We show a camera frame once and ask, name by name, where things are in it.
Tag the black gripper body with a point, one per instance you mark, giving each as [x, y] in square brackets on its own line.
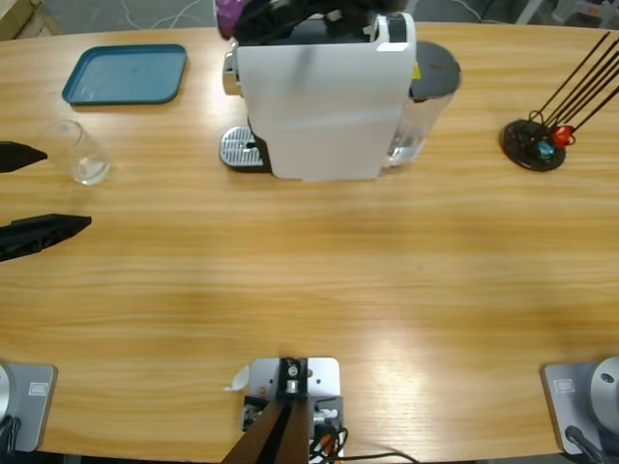
[358, 7]

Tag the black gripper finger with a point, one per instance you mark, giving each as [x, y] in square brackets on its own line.
[38, 234]
[19, 157]
[271, 17]

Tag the purple coffee capsule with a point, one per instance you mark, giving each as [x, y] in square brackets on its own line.
[229, 17]

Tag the clear drinking glass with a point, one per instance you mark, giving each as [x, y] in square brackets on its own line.
[84, 166]

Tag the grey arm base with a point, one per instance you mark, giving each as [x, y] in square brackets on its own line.
[34, 411]
[570, 406]

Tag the white capsule coffee machine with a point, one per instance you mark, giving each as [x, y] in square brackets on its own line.
[329, 111]

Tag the blue coffee capsule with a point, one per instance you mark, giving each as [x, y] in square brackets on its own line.
[545, 150]

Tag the red coffee capsule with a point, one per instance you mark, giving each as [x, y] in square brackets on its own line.
[561, 137]

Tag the clear plastic water tank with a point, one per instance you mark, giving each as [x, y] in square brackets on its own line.
[435, 63]

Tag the teal plastic tray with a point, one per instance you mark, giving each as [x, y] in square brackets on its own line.
[126, 75]

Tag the metal grille drip tray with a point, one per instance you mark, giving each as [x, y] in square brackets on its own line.
[237, 147]

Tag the light wooden board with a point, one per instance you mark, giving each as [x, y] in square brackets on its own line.
[19, 19]

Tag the black capsule holder with rods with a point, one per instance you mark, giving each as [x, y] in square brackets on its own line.
[520, 145]

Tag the white plastic furniture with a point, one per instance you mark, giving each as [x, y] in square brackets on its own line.
[570, 9]

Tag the white paper tag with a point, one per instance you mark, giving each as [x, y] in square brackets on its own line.
[239, 379]

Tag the dark brown camera post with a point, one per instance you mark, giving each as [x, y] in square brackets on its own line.
[275, 435]

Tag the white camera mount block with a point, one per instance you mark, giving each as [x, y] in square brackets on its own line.
[324, 377]

